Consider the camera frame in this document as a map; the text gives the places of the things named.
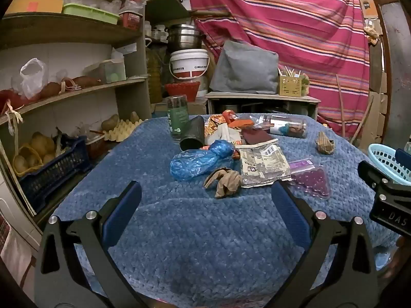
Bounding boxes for small wooden cabinet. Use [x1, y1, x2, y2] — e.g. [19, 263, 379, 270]
[205, 91, 322, 118]

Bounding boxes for clear jar brown contents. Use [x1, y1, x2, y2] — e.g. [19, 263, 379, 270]
[266, 115, 308, 139]

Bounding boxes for brown crumpled paper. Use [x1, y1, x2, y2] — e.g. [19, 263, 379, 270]
[316, 131, 335, 153]

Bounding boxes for purple plastic packet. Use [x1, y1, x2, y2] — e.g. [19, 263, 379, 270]
[287, 159, 331, 199]

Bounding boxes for clear plastic container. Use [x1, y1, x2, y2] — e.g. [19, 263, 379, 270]
[96, 61, 126, 82]

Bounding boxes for dried brown bundle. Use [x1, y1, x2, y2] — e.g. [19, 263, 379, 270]
[364, 26, 380, 44]

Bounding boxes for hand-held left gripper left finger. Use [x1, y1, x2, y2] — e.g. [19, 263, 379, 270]
[34, 180, 151, 308]

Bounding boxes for white plastic bucket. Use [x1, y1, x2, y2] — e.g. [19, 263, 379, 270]
[169, 49, 210, 81]

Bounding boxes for wooden handled tool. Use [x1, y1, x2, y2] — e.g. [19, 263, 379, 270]
[350, 94, 375, 145]

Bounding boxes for dark blue plastic crate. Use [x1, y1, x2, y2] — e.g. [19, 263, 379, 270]
[17, 136, 92, 214]

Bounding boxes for grey fabric bag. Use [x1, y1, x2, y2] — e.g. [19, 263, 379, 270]
[209, 40, 279, 94]

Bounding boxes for stainless steel pots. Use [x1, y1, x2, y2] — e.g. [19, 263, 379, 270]
[167, 24, 204, 52]

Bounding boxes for sweet potato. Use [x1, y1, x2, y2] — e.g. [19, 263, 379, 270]
[39, 82, 63, 99]
[62, 75, 101, 89]

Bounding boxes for yellow egg carton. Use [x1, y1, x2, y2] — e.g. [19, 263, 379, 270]
[107, 119, 146, 142]

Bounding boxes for bamboo utensil holder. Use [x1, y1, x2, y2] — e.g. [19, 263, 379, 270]
[279, 74, 303, 97]

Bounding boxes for light blue wastebasket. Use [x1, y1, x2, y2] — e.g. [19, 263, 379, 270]
[368, 143, 411, 185]

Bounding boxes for blue fleece blanket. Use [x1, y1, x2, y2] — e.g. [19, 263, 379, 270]
[51, 114, 400, 308]

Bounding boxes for net bag of potatoes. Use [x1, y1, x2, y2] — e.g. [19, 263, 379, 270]
[13, 131, 57, 177]

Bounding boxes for small red basket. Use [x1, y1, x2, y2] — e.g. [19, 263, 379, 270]
[119, 10, 142, 29]

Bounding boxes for blue plastic bag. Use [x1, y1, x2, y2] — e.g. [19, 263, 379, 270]
[170, 140, 236, 182]

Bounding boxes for white plastic bag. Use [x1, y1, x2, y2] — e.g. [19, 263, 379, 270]
[11, 58, 48, 100]

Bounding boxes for orange snack packet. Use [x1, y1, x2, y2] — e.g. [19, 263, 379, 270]
[205, 115, 232, 145]

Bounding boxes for cardboard wall sheets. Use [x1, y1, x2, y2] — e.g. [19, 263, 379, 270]
[361, 71, 390, 150]

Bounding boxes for dark red pouch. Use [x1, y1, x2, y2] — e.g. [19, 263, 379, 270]
[241, 129, 278, 146]

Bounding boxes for bunch of wooden chopsticks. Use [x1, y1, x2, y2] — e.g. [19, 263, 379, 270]
[278, 66, 302, 78]

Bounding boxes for red striped cloth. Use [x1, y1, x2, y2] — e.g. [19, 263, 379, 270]
[185, 0, 371, 145]

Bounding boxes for green can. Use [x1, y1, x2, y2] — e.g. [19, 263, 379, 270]
[167, 95, 190, 135]

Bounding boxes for yellow oil jug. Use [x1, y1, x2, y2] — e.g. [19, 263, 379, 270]
[145, 46, 164, 105]

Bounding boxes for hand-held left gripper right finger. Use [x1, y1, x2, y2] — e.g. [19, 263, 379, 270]
[270, 180, 379, 308]

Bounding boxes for white printed wrapper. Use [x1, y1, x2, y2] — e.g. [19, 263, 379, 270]
[239, 144, 293, 188]

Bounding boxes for yellow cardboard box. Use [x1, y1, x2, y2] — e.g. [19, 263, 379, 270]
[5, 0, 64, 15]

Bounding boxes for red plastic basket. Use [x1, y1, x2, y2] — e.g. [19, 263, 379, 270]
[164, 82, 200, 103]

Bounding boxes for green plastic tray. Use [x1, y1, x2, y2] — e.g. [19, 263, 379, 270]
[62, 3, 120, 24]

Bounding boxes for black cylinder tube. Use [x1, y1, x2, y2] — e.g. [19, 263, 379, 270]
[179, 115, 205, 152]

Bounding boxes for wooden shelf unit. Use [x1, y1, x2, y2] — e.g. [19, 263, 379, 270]
[0, 0, 151, 241]

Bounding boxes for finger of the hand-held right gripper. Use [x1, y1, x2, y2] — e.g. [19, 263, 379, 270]
[396, 148, 411, 171]
[357, 160, 391, 197]

